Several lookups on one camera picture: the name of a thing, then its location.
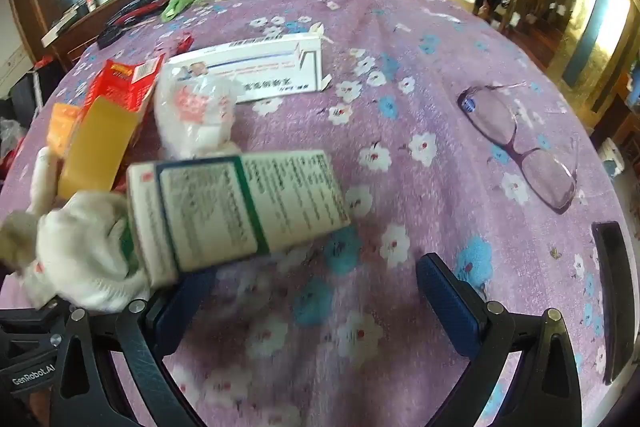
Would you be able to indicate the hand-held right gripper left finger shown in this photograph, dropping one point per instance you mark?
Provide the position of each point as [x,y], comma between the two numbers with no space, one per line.
[172,312]

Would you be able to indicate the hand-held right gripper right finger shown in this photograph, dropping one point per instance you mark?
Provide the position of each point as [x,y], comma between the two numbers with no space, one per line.
[450,302]

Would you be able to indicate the green white medicine box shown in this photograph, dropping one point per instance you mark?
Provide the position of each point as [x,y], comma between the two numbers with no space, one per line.
[240,207]

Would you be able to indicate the person's left hand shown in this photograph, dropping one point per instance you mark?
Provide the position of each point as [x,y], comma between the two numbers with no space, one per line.
[85,252]

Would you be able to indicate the purple framed eyeglasses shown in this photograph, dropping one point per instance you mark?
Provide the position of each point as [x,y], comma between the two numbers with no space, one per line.
[542,177]

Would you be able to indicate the purple floral tablecloth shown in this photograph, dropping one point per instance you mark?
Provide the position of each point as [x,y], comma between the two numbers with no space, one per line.
[400,147]

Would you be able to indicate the crumpled clear plastic wrapper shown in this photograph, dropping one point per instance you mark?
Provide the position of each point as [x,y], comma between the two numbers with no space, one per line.
[195,117]

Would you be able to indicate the orange packet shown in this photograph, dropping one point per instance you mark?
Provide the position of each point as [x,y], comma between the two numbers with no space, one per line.
[62,129]

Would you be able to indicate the red cardboard box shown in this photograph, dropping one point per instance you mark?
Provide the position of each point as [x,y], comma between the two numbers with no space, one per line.
[130,87]

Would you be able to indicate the long white medicine box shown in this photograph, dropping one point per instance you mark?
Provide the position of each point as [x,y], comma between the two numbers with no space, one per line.
[265,72]

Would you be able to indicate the small red wrapper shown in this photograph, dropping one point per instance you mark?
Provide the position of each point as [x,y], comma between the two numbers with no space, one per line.
[184,43]

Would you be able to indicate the black and red tool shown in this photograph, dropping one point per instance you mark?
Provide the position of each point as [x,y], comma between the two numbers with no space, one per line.
[130,17]

